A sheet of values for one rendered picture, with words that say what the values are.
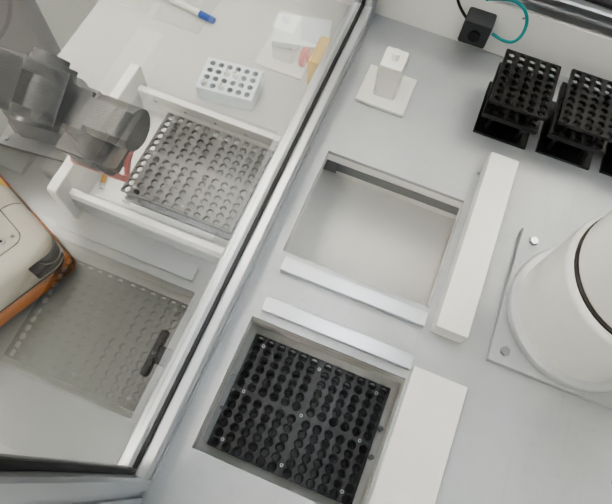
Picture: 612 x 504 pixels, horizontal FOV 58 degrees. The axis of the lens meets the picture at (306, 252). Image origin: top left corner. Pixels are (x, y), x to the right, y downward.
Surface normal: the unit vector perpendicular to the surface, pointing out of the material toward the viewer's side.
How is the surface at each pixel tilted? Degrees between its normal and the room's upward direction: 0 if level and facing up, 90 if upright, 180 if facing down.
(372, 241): 0
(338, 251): 0
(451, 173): 0
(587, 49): 90
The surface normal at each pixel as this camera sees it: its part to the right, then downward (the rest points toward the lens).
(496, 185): 0.04, -0.38
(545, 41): -0.37, 0.85
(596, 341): -0.70, 0.65
